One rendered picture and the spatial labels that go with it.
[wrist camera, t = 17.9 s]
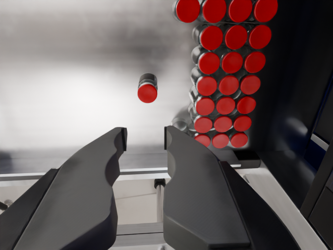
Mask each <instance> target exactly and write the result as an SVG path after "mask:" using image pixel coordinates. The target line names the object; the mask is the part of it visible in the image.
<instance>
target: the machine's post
mask: <svg viewBox="0 0 333 250"><path fill-rule="evenodd" d="M256 153H257V155H258V156H259V157H260V159H261V161H260V165H259V168H256V169H251V171H250V173H249V174H245V176H246V177H247V179H248V181H249V183H250V184H251V186H252V188H253V189H254V190H255V192H256V193H257V194H258V195H259V196H260V197H261V198H262V199H263V200H264V201H265V202H266V203H267V204H268V205H269V206H270V207H271V208H272V209H273V211H274V212H275V213H276V214H277V215H278V216H279V218H280V219H281V220H282V221H283V223H284V224H285V225H286V227H287V228H288V229H289V231H290V232H291V234H292V235H293V237H294V238H295V240H296V241H297V243H298V245H299V246H300V248H301V250H331V249H330V248H329V246H328V245H327V244H326V242H325V241H324V240H323V238H322V237H321V236H320V234H319V233H318V232H317V230H316V229H315V228H314V226H313V225H312V224H311V223H310V221H309V220H308V219H306V218H305V217H304V215H303V214H302V213H301V211H300V208H301V206H302V204H303V202H304V200H305V197H306V195H307V193H308V191H309V189H310V186H311V184H312V182H313V180H314V177H315V175H316V173H317V170H316V169H315V168H314V167H313V166H311V165H310V164H309V163H308V162H307V161H306V160H305V159H304V158H303V157H302V156H301V155H300V154H299V153H298V152H297V151H296V150H283V151H262V152H256Z"/></svg>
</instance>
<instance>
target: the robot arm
mask: <svg viewBox="0 0 333 250"><path fill-rule="evenodd" d="M127 134H128V133H127V128H126V127H115V128H113V129H111V130H110V131H108V132H106V133H105V134H103V135H102V136H100V137H98V138H97V139H95V140H93V141H92V142H90V143H88V144H87V145H85V146H84V147H82V148H81V149H79V150H78V151H77V152H76V153H74V154H73V155H72V156H71V157H70V158H68V159H67V160H66V161H65V162H64V163H63V164H62V165H61V166H60V167H57V168H51V169H50V170H49V171H48V172H46V173H45V174H44V175H43V176H42V177H41V178H40V179H39V180H38V181H37V182H35V183H34V184H33V185H32V186H31V187H30V188H29V189H28V190H27V191H26V192H24V193H23V195H22V196H20V197H19V198H18V199H17V200H16V201H15V202H14V203H13V204H12V205H11V206H9V207H8V208H7V209H6V210H5V211H4V212H3V213H2V214H1V215H0V250H108V249H109V248H110V247H111V246H112V245H113V244H114V243H115V240H116V233H117V222H118V215H117V209H116V204H115V198H114V193H113V188H112V186H113V184H114V182H115V181H116V179H117V178H118V177H119V176H120V168H119V161H118V160H119V158H120V156H121V155H122V154H123V153H124V151H126V148H127ZM164 148H165V150H167V173H168V175H169V176H170V178H171V179H170V181H169V182H168V183H167V184H166V185H165V187H164V198H163V232H164V240H165V242H166V243H167V244H168V245H169V246H171V247H172V248H173V249H175V250H301V248H300V246H299V245H298V243H297V241H296V240H295V238H294V237H293V235H292V234H291V232H290V231H289V229H288V228H287V227H286V225H285V224H284V223H283V221H282V220H281V219H280V218H279V216H278V215H277V214H276V213H275V212H274V211H273V209H272V208H271V207H270V206H269V205H268V204H267V203H266V202H265V201H264V200H263V199H262V198H261V197H260V196H259V195H258V194H257V193H256V192H255V190H254V189H253V188H252V187H251V186H250V185H249V184H248V183H247V182H246V181H245V180H244V179H243V178H242V177H241V175H240V174H239V173H238V172H237V171H236V170H235V169H234V168H233V167H232V166H231V165H230V164H229V163H228V162H227V161H220V159H219V158H218V157H217V156H216V155H215V154H214V153H213V152H212V151H211V150H210V149H208V148H207V147H206V146H204V145H203V144H201V143H200V142H198V141H197V140H195V139H194V138H192V137H190V136H189V135H187V134H186V133H184V132H182V131H181V130H179V129H178V128H176V127H174V126H172V125H168V126H164Z"/></svg>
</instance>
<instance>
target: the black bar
mask: <svg viewBox="0 0 333 250"><path fill-rule="evenodd" d="M234 153H235V155H236V157H237V159H238V160H239V162H240V164H241V166H240V167H233V168H234V169H235V170H237V169H256V168H259V165H260V161H261V159H260V157H259V156H258V155H257V153H256V152H255V151H252V152H234ZM158 173H167V170H153V171H129V172H120V175H139V174H158ZM42 176H43V175H33V176H9V177H0V182H2V181H22V180H39V179H40V178H41V177H42Z"/></svg>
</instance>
